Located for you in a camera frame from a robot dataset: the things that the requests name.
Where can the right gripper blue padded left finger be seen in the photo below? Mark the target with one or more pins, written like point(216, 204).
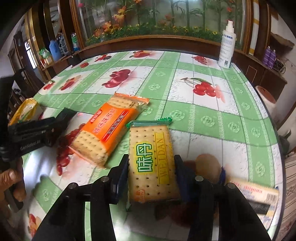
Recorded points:
point(118, 179)

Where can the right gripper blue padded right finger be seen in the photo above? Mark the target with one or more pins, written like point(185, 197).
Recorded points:
point(185, 178)

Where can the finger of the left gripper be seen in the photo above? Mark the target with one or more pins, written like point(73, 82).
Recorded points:
point(60, 124)

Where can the yellow white storage box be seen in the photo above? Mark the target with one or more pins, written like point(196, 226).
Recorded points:
point(29, 110)

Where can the Weidan green cracker pack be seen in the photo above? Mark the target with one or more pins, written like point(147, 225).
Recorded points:
point(151, 165)

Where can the orange cracker pack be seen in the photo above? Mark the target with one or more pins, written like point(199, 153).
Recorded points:
point(102, 133)

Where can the person's left hand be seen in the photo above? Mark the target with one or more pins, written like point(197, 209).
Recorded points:
point(8, 179)

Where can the small black cup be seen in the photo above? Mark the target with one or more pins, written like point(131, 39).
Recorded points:
point(74, 59)

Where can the green snack bag on cabinet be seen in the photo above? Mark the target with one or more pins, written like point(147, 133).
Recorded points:
point(46, 55)

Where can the fruit pattern tablecloth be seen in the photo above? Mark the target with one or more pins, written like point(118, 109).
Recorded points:
point(215, 111)

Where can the blue water jug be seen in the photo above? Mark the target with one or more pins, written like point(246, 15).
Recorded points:
point(55, 51)

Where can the white red plastic stool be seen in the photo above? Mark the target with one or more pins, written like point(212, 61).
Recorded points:
point(268, 100)

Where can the striped cushion seat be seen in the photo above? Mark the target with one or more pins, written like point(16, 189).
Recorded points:
point(286, 231)

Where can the purple bottles on shelf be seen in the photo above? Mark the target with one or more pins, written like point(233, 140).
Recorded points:
point(269, 57)

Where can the white spray bottle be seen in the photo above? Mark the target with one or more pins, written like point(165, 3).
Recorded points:
point(227, 46)

